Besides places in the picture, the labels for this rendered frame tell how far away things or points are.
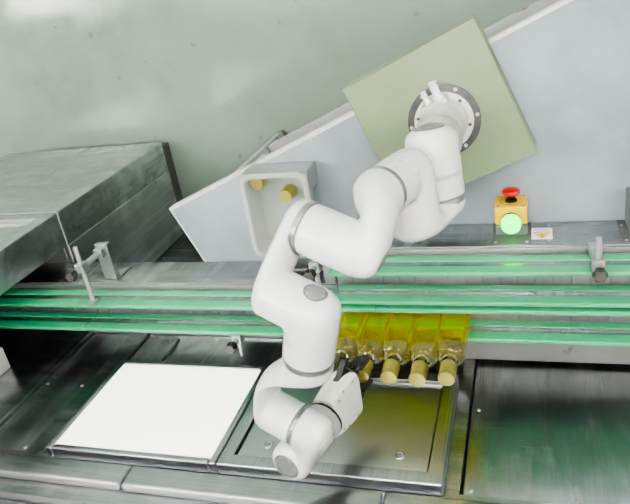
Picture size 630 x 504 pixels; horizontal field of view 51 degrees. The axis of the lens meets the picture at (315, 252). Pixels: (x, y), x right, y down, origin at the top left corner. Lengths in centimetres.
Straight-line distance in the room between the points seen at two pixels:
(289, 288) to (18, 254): 111
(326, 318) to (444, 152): 39
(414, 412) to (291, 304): 59
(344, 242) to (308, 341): 16
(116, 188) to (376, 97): 111
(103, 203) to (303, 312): 138
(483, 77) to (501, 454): 77
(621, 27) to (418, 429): 91
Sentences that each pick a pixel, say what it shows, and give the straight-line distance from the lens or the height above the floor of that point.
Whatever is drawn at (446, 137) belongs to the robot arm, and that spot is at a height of 111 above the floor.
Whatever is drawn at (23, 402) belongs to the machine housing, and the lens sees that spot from 197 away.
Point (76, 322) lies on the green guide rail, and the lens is 197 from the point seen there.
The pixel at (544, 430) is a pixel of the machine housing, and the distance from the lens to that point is 150.
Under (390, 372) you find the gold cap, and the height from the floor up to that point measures 116.
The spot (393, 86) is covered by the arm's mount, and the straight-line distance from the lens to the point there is 148.
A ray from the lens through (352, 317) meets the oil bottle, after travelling 154.
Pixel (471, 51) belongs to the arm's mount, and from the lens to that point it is 146.
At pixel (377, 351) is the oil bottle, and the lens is 145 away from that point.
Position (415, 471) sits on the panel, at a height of 129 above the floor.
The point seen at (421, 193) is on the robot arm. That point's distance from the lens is 110.
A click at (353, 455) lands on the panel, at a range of 141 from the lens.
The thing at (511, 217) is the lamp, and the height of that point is 85.
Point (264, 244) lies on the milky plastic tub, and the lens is 172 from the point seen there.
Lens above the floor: 223
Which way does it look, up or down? 58 degrees down
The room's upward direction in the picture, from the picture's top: 149 degrees counter-clockwise
